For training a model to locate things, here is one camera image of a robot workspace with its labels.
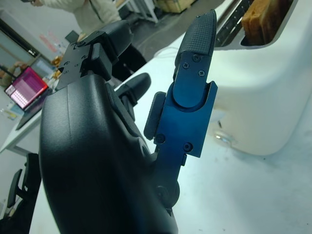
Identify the browned toast slice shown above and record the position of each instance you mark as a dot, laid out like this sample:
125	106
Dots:
256	22

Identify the white metal desk frame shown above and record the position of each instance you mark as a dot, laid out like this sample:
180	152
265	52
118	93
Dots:
143	9

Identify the white two-slot toaster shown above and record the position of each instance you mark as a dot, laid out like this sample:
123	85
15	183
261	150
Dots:
263	97

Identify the person in black trousers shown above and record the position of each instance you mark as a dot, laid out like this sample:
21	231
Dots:
97	12

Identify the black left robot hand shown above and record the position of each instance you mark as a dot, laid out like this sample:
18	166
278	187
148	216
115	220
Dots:
97	158

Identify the open laptop pink screen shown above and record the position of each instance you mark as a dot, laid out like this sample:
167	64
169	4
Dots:
26	90

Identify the black office chair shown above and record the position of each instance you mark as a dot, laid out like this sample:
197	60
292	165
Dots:
24	195

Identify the white laptop table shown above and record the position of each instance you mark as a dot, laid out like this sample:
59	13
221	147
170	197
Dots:
17	131

